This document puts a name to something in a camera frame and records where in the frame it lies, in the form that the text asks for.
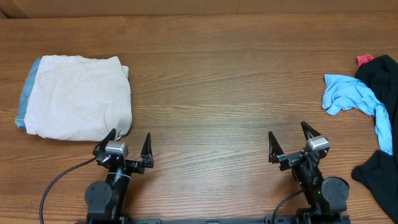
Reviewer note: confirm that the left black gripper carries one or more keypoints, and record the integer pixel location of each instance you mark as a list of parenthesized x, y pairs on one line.
[(146, 157)]

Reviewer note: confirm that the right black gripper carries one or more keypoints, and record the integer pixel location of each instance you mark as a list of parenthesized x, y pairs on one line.
[(277, 153)]

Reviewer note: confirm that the black t-shirt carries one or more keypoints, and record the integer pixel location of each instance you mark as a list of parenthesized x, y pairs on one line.
[(379, 173)]

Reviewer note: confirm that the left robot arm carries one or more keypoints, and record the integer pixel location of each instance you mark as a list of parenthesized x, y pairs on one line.
[(105, 199)]

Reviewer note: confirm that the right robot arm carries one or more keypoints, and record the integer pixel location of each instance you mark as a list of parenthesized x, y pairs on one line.
[(326, 197)]

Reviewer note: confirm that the light blue garment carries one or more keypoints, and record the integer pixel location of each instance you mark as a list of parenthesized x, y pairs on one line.
[(344, 93)]

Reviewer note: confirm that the folded beige garment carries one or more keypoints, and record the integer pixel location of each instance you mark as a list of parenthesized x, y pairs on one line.
[(79, 99)]

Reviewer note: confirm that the red garment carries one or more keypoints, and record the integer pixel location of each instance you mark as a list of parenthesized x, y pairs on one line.
[(362, 59)]

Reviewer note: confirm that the folded blue jeans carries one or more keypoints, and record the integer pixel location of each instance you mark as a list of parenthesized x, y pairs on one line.
[(25, 94)]

